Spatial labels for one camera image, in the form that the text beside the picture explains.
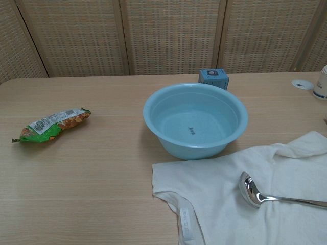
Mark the silver metal ladle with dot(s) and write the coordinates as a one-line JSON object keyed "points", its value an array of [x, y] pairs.
{"points": [[249, 189]]}

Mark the light blue bowl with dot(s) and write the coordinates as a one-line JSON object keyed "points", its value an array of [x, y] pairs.
{"points": [[178, 144]]}

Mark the small blue cardboard box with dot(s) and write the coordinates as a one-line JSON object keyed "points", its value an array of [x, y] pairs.
{"points": [[213, 76]]}

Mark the woven folding screen panel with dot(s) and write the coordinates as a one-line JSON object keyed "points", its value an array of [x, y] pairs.
{"points": [[76, 38], [173, 38], [12, 46], [321, 51], [268, 38]]}

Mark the white cloth garment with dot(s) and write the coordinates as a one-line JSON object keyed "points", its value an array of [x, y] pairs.
{"points": [[217, 194]]}

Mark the green snack packet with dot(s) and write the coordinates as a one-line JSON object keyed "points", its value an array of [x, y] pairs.
{"points": [[51, 125]]}

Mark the white round lid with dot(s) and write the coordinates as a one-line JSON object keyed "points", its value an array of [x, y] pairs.
{"points": [[302, 84]]}

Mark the white paper cup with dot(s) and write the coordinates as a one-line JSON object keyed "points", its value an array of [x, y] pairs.
{"points": [[320, 86]]}

